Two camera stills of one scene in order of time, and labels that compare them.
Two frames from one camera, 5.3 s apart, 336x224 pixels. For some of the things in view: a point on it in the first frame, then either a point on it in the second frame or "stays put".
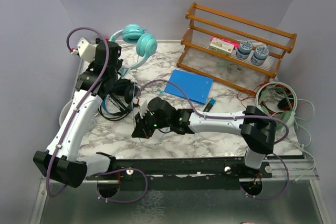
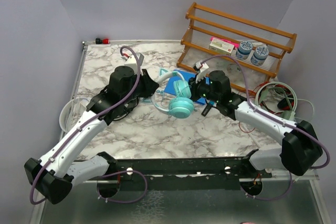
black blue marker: [211, 103] stays put
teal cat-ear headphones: [146, 43] to [181, 106]
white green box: [222, 46] stays put
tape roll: [234, 68] stays put
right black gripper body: [158, 124] to [202, 89]
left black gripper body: [114, 73] to [135, 78]
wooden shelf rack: [232, 50] stays put
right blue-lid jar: [260, 54] stays put
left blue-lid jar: [244, 50] stays put
